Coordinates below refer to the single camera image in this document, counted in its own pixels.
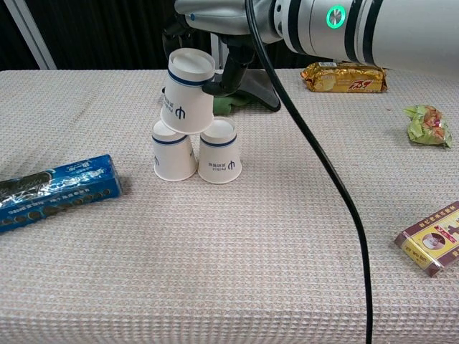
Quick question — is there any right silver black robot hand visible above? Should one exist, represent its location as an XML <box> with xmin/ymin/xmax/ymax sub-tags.
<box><xmin>161</xmin><ymin>0</ymin><xmax>278</xmax><ymax>97</ymax></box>

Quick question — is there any white paper cup blue band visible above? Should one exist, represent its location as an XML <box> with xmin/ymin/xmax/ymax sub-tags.
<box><xmin>151</xmin><ymin>119</ymin><xmax>199</xmax><ymax>182</ymax></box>
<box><xmin>159</xmin><ymin>48</ymin><xmax>217</xmax><ymax>135</ymax></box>
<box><xmin>197</xmin><ymin>116</ymin><xmax>242</xmax><ymax>185</ymax></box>

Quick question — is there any grey microfibre cloth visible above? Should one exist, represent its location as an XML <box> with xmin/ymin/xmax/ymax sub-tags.
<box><xmin>213</xmin><ymin>68</ymin><xmax>282</xmax><ymax>113</ymax></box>

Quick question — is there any green microfibre cloth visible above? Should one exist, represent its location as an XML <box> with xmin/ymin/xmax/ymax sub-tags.
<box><xmin>212</xmin><ymin>95</ymin><xmax>252</xmax><ymax>116</ymax></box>

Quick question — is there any gold biscuit package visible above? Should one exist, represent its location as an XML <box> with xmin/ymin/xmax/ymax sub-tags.
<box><xmin>300</xmin><ymin>61</ymin><xmax>389</xmax><ymax>94</ymax></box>

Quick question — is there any blue cookie box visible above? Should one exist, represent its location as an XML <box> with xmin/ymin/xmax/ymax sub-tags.
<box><xmin>0</xmin><ymin>154</ymin><xmax>123</xmax><ymax>234</ymax></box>

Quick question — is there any green crumpled snack packet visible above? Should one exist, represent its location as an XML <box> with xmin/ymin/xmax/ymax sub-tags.
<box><xmin>403</xmin><ymin>104</ymin><xmax>453</xmax><ymax>149</ymax></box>

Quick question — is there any beige woven tablecloth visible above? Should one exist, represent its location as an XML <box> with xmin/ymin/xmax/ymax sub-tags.
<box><xmin>0</xmin><ymin>67</ymin><xmax>459</xmax><ymax>344</ymax></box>

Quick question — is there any small red yellow box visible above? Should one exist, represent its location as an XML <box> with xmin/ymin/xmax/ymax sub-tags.
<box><xmin>394</xmin><ymin>200</ymin><xmax>459</xmax><ymax>279</ymax></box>

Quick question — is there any white partition post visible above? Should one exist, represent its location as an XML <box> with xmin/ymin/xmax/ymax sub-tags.
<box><xmin>210</xmin><ymin>34</ymin><xmax>230</xmax><ymax>75</ymax></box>
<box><xmin>6</xmin><ymin>0</ymin><xmax>57</xmax><ymax>71</ymax></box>

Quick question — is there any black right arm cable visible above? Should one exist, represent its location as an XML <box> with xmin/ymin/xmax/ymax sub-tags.
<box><xmin>245</xmin><ymin>0</ymin><xmax>374</xmax><ymax>344</ymax></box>

